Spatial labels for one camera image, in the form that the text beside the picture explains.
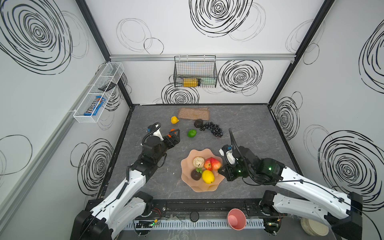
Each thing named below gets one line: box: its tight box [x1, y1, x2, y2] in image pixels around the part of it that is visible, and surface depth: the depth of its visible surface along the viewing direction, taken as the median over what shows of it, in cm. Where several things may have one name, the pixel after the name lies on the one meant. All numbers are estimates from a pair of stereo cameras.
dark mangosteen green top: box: [190, 167, 203, 181], surface depth 81 cm
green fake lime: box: [187, 129, 197, 138], surface depth 101 cm
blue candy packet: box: [83, 96, 106, 116], surface depth 71 cm
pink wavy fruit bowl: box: [181, 150, 202, 193], surface depth 85 cm
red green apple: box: [210, 157, 221, 171], surface depth 72 cm
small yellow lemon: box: [170, 116, 180, 125], surface depth 109 cm
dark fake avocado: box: [194, 119, 203, 128], surface depth 107 cm
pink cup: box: [227, 208, 247, 231], surface depth 71 cm
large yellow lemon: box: [201, 170, 215, 184], surface depth 80 cm
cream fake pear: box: [192, 156, 205, 168], surface depth 84 cm
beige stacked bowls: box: [300, 217, 329, 237], surface depth 65 cm
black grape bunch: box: [199, 121, 224, 138], surface depth 104 cm
